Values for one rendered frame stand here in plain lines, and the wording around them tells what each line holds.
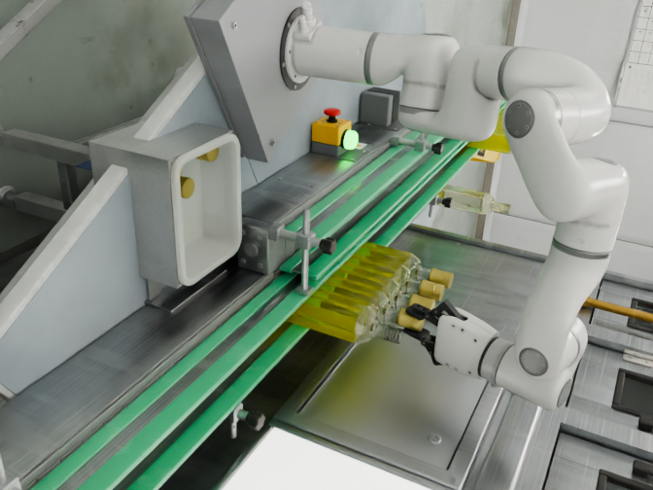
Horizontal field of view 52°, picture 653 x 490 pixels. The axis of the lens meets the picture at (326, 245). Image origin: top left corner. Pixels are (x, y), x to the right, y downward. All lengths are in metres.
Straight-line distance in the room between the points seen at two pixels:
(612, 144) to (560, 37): 1.16
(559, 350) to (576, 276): 0.11
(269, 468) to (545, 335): 0.48
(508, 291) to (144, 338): 0.95
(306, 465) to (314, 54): 0.72
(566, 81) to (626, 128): 6.09
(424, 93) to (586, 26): 5.85
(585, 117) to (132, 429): 0.76
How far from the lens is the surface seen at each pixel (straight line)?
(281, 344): 1.23
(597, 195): 0.97
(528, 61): 1.08
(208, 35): 1.14
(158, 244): 1.10
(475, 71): 1.13
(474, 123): 1.14
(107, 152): 1.10
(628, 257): 7.62
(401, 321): 1.25
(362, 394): 1.28
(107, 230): 1.08
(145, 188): 1.07
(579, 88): 1.06
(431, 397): 1.29
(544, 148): 0.96
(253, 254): 1.24
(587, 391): 1.47
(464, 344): 1.19
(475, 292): 1.70
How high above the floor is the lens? 1.44
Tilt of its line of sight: 23 degrees down
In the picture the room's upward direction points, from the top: 105 degrees clockwise
